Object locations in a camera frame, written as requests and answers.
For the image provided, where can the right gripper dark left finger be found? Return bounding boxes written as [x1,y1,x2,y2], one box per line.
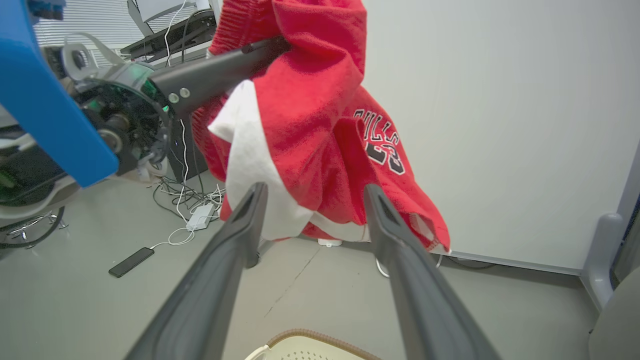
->
[125,182,270,360]

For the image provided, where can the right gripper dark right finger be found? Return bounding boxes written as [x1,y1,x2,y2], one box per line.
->
[363,183,501,360]

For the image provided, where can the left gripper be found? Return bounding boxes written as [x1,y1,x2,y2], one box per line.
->
[42,32,292,179]

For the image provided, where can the red and white jersey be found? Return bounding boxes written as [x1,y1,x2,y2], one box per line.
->
[191,0,452,254]

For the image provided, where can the dark desk with monitor stand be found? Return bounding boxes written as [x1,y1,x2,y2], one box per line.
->
[119,0,222,64]

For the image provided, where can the black computer tower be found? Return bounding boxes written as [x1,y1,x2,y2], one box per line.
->
[167,117,209,184]

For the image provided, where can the black smartphone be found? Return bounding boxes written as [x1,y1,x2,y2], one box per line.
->
[108,246,156,279]

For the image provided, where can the cream laundry basket brown rim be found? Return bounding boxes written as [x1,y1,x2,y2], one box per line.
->
[243,328,384,360]

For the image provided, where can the white window blinds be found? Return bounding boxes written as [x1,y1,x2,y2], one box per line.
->
[32,0,147,69]

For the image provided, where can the grey partition leg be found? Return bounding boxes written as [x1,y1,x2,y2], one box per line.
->
[579,212,627,312]

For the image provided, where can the office chair wheel base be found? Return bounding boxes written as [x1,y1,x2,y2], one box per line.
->
[0,205,69,250]

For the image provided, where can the wide white partition panel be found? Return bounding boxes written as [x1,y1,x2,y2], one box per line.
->
[360,0,640,277]

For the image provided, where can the looped white cable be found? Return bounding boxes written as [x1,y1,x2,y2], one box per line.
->
[375,251,444,279]

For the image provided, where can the thin white phone cable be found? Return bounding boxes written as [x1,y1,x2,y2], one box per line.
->
[149,227,196,250]

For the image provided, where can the tangle of floor cables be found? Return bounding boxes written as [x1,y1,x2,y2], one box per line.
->
[149,170,227,222]

